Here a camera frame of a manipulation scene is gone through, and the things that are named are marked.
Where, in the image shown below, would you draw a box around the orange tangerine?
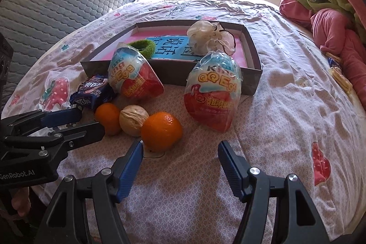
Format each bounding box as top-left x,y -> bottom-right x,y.
141,111 -> 183,152
94,103 -> 121,136

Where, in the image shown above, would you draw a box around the person's left hand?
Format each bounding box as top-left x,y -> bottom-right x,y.
11,187 -> 31,217

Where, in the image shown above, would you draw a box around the blue Oreo cookie packet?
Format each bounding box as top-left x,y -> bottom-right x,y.
70,75 -> 117,110

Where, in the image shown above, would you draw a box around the tan walnut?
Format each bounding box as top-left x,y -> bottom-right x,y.
119,105 -> 149,137

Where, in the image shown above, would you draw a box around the large blue King egg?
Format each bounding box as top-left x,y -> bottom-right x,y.
108,43 -> 164,102

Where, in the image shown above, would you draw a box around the pink strawberry print bedsheet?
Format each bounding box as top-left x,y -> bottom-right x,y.
2,0 -> 365,243

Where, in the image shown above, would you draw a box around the brown shallow cardboard box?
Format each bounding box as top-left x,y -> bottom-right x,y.
81,20 -> 262,95

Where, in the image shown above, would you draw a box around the yellow snack packets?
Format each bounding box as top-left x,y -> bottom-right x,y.
325,52 -> 353,95

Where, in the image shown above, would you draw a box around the red white King egg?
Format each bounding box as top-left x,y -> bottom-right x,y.
184,50 -> 242,132

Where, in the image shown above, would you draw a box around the white sheer fabric pouch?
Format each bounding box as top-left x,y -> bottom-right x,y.
187,20 -> 236,56

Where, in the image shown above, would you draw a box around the pink crumpled blanket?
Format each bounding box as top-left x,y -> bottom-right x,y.
279,0 -> 365,106

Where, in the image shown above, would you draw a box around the green jacket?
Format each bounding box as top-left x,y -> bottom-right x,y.
281,0 -> 365,43

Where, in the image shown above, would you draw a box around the green fuzzy ring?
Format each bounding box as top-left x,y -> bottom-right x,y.
128,40 -> 157,59

